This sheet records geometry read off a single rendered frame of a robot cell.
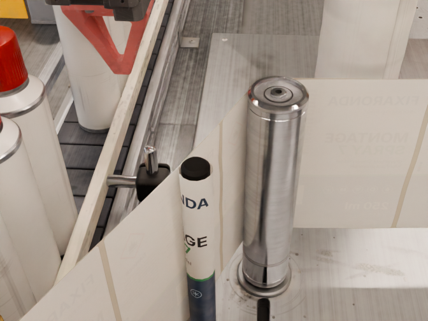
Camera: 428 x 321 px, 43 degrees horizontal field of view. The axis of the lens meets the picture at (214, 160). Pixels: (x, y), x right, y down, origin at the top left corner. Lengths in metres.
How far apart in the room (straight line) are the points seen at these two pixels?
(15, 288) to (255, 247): 0.17
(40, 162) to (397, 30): 0.33
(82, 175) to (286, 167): 0.27
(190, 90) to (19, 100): 0.40
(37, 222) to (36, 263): 0.04
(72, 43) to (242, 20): 0.43
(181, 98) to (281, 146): 0.42
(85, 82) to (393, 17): 0.30
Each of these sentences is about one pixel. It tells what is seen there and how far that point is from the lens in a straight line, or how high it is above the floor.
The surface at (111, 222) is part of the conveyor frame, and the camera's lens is 0.52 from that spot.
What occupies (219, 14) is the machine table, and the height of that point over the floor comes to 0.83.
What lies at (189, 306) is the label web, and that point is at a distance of 0.38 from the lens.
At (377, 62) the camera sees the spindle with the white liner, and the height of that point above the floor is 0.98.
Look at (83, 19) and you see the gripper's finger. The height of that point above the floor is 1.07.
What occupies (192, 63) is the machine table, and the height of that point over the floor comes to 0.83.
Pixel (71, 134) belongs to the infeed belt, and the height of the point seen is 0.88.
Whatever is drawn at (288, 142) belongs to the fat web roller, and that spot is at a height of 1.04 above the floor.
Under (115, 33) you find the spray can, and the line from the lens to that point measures 0.63.
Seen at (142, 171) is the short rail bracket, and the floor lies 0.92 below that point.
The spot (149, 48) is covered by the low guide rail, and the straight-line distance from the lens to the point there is 0.71.
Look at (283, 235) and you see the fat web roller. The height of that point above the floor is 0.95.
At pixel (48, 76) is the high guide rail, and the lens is 0.58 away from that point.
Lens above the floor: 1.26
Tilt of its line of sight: 42 degrees down
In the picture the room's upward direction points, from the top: 1 degrees counter-clockwise
